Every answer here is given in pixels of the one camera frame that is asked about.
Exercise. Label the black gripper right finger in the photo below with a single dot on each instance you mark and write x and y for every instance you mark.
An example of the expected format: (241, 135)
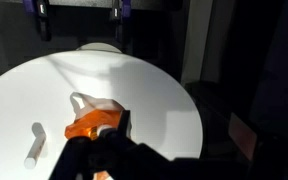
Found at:
(124, 123)

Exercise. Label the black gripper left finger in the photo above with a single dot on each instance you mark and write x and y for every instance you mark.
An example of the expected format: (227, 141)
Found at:
(73, 156)

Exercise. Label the white-capped bottle with orange label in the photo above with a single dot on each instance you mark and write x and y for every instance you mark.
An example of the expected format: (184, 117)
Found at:
(101, 129)

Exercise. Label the orange plastic bag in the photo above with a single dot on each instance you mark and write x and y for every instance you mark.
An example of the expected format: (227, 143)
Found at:
(94, 120)

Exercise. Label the white round table base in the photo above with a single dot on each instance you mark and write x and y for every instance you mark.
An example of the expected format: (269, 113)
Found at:
(99, 47)

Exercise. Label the purple and black clamp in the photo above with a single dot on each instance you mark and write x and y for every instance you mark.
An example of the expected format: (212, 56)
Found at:
(41, 16)
(120, 15)

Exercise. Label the dark cabinet with reddish panel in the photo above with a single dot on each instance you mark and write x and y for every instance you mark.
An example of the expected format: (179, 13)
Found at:
(242, 136)

